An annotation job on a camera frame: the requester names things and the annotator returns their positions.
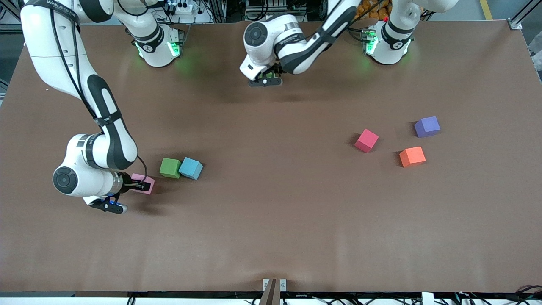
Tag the brown post with white brackets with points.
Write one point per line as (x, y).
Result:
(271, 294)

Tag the blue foam cube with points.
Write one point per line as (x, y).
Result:
(190, 168)

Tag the white power strip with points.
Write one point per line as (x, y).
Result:
(186, 8)

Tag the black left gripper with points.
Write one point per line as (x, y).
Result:
(280, 71)

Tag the pile of orange objects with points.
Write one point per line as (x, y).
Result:
(372, 12)

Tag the orange foam cube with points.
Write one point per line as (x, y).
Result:
(412, 156)

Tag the red foam cube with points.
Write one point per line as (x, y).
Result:
(366, 140)

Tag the white paper label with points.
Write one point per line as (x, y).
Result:
(427, 299)

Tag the white equipment rack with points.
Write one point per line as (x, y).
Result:
(271, 6)

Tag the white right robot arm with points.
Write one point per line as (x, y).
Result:
(55, 51)

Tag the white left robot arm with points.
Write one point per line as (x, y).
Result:
(275, 42)

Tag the grey plastic sheet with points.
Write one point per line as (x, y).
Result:
(537, 59)

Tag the purple foam cube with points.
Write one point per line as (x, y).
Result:
(427, 127)

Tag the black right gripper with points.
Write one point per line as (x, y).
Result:
(126, 182)

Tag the pink foam cube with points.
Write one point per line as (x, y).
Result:
(147, 178)

